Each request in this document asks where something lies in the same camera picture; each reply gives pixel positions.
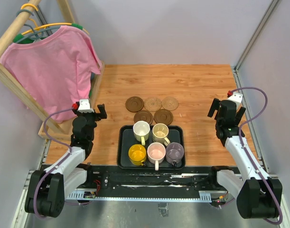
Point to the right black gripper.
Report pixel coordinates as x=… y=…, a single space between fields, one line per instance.
x=215 y=106

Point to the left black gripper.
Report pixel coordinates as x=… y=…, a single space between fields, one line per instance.
x=103 y=114

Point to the dark wooden coaster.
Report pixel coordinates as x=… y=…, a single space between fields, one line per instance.
x=134 y=104
x=163 y=116
x=143 y=115

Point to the woven rattan coaster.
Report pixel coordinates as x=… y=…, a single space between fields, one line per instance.
x=170 y=103
x=152 y=104

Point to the purple cup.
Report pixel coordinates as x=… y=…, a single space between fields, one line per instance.
x=174 y=153

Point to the cream cartoon cup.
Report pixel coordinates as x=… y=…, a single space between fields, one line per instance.
x=160 y=134

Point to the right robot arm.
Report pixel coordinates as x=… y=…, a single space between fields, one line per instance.
x=244 y=164

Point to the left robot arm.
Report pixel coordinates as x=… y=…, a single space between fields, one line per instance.
x=64 y=166

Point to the white faceted cup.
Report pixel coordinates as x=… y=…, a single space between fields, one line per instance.
x=141 y=130

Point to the yellow cup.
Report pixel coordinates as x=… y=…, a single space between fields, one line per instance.
x=137 y=155

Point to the pink cup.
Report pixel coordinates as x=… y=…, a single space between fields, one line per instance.
x=156 y=153

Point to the wooden clothes rack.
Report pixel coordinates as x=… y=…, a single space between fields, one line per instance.
x=62 y=131

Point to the black tray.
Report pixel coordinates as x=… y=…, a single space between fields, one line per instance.
x=127 y=139

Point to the pink t-shirt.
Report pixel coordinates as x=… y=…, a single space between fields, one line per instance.
x=55 y=71

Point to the grey hanger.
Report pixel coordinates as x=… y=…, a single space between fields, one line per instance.
x=35 y=34

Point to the yellow hanger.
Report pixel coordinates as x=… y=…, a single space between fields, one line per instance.
x=67 y=13

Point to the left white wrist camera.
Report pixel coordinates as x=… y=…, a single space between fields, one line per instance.
x=83 y=106

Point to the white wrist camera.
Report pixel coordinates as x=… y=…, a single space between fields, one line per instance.
x=235 y=97
x=83 y=106

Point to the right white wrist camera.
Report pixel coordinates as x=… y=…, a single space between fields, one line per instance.
x=235 y=97

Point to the right aluminium frame post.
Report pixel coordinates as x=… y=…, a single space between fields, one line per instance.
x=263 y=22

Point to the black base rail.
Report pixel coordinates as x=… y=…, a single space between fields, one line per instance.
x=189 y=183

